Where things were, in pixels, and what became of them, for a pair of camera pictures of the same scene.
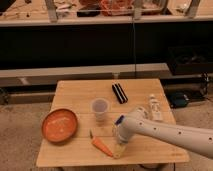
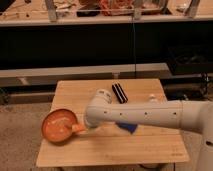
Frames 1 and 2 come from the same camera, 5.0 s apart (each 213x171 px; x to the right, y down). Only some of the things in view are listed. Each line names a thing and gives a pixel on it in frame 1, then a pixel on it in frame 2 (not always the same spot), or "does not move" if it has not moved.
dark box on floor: [178, 99] does not move
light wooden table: [97, 103] does not move
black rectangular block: [119, 93] does not move
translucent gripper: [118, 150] to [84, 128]
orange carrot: [96, 142] to [78, 128]
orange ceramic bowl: [59, 125] does not move
